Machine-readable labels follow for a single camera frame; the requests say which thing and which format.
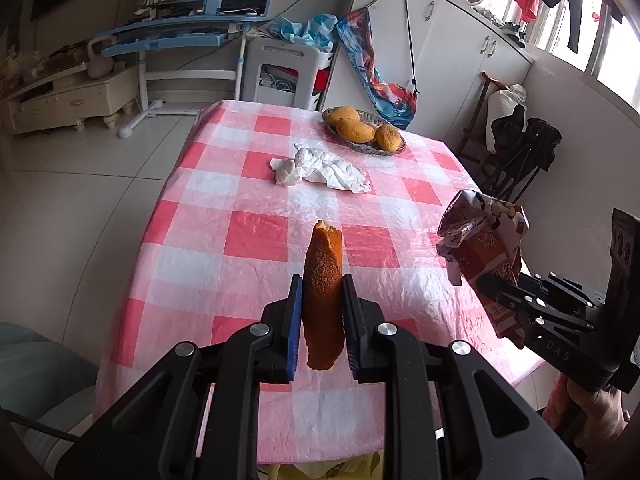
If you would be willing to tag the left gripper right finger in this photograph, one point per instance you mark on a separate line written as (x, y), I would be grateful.
(448, 414)

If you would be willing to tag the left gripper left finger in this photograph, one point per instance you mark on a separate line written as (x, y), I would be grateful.
(194, 414)

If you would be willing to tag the red white snack wrapper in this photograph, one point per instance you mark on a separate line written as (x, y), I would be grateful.
(478, 235)

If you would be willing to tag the curled orange peel strip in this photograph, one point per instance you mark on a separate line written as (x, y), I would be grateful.
(322, 308)

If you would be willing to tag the right hand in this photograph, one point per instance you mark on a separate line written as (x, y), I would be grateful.
(605, 420)

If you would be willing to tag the pink checkered tablecloth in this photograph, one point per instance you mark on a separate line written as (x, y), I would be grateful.
(224, 240)

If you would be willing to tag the wooden chair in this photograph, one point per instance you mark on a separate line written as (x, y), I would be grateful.
(472, 147)

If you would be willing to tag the crumpled white tissue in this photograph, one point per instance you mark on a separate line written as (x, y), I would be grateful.
(315, 165)

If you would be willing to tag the right yellow mango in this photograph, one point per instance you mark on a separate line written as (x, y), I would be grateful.
(388, 138)

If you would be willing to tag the yellow mango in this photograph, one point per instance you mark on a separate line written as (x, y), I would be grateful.
(355, 132)
(388, 138)
(335, 114)

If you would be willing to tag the middle yellow mango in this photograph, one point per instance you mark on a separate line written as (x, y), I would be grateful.
(355, 132)

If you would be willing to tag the left yellow mango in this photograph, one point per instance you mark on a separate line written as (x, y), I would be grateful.
(335, 114)

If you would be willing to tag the white cabinet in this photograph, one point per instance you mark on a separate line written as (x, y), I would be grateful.
(442, 45)

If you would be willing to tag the cream tv stand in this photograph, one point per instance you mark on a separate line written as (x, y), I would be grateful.
(68, 99)

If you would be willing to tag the pink kettlebell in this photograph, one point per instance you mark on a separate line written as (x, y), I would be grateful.
(99, 65)

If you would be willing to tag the white plastic stool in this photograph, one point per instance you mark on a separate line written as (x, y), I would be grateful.
(280, 73)

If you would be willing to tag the blue study desk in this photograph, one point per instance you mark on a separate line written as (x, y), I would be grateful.
(213, 25)

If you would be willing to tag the blue plastic bag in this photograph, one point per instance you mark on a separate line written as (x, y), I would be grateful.
(319, 32)

